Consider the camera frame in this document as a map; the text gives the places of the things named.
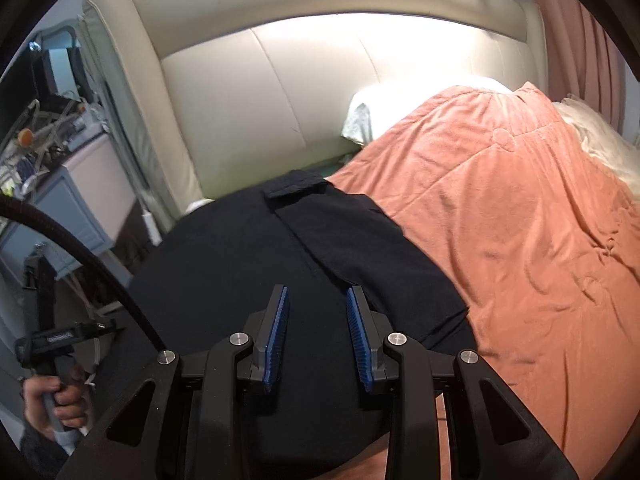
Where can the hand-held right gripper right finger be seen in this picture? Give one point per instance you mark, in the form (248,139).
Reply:
(359,345)

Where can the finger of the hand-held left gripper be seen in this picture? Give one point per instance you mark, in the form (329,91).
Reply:
(105,330)

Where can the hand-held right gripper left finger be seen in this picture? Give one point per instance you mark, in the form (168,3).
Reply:
(276,340)

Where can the person's left forearm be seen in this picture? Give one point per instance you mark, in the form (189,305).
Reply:
(40,452)

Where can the pile of folded black pants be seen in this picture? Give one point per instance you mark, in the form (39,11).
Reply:
(210,270)

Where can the person's left hand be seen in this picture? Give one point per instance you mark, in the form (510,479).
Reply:
(37,405)

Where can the blue grey nightstand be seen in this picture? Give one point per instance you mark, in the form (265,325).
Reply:
(75,195)

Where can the brown fleece blanket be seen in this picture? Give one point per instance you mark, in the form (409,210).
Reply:
(500,210)

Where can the white pillow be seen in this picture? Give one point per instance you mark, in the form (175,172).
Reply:
(365,110)

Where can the cream padded bed headboard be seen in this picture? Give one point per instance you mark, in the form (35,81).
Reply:
(275,85)

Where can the white framed mirror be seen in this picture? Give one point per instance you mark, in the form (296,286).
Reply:
(35,70)

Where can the pink curtain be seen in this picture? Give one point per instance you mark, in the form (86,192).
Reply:
(575,35)

